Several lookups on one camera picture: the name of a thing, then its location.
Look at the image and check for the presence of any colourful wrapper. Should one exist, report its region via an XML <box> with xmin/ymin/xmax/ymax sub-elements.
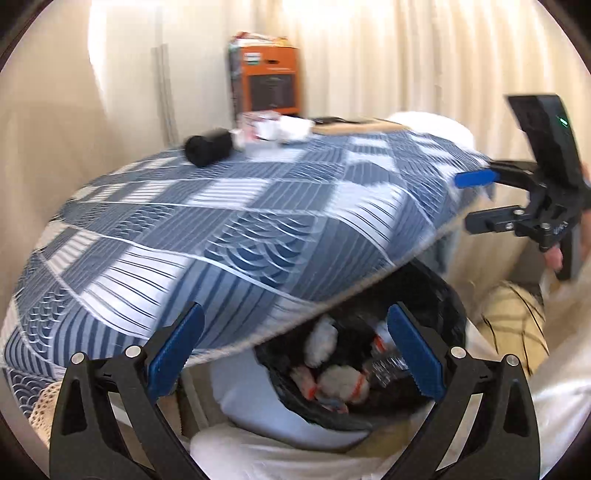
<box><xmin>291</xmin><ymin>364</ymin><xmax>352</xmax><ymax>414</ymax></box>

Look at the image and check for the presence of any crumpled white tissue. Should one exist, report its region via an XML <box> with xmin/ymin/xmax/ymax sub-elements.
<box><xmin>277</xmin><ymin>115</ymin><xmax>312</xmax><ymax>141</ymax></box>

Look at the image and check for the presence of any small white orange-trimmed sock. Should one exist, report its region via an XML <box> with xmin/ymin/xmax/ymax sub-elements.
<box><xmin>305</xmin><ymin>316</ymin><xmax>340</xmax><ymax>368</ymax></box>

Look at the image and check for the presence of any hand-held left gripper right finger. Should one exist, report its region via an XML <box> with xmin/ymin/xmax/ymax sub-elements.
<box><xmin>387</xmin><ymin>302</ymin><xmax>541</xmax><ymax>480</ymax></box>

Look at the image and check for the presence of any black rolled sock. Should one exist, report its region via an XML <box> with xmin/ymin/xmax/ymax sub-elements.
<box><xmin>185</xmin><ymin>129</ymin><xmax>232</xmax><ymax>168</ymax></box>

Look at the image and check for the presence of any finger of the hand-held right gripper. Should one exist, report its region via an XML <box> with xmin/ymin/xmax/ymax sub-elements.
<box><xmin>465</xmin><ymin>205</ymin><xmax>539</xmax><ymax>236</ymax></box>
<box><xmin>455</xmin><ymin>159</ymin><xmax>548</xmax><ymax>192</ymax></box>

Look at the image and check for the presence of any clutter pile on box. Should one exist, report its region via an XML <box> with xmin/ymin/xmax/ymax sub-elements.
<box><xmin>231</xmin><ymin>31</ymin><xmax>296</xmax><ymax>49</ymax></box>

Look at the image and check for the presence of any orange cardboard box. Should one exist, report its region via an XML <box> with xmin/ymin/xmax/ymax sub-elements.
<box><xmin>226</xmin><ymin>44</ymin><xmax>303</xmax><ymax>116</ymax></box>

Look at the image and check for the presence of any large white orange-trimmed sock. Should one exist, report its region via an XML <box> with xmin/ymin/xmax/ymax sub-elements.
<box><xmin>316</xmin><ymin>367</ymin><xmax>370</xmax><ymax>402</ymax></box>

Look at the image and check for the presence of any cream curtain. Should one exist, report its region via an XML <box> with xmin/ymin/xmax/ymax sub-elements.
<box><xmin>249</xmin><ymin>0</ymin><xmax>591</xmax><ymax>162</ymax></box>

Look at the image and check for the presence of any wooden cutting board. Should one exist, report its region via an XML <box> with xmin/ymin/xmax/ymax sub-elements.
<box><xmin>311</xmin><ymin>117</ymin><xmax>409</xmax><ymax>136</ymax></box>

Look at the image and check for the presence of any blue patterned tablecloth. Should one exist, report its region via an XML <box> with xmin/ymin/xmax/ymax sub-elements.
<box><xmin>0</xmin><ymin>124</ymin><xmax>492</xmax><ymax>418</ymax></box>

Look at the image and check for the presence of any white wardrobe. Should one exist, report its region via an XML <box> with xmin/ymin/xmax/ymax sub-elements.
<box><xmin>92</xmin><ymin>0</ymin><xmax>232</xmax><ymax>153</ymax></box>

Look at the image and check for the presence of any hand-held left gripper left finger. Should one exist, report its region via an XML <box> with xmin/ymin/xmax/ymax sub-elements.
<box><xmin>49</xmin><ymin>302</ymin><xmax>206</xmax><ymax>480</ymax></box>

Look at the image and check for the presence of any person's right hand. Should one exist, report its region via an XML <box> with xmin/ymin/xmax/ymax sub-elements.
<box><xmin>542</xmin><ymin>247</ymin><xmax>565</xmax><ymax>274</ymax></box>

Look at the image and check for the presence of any bin with black bag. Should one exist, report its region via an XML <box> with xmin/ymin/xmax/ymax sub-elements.
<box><xmin>254</xmin><ymin>258</ymin><xmax>467</xmax><ymax>432</ymax></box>

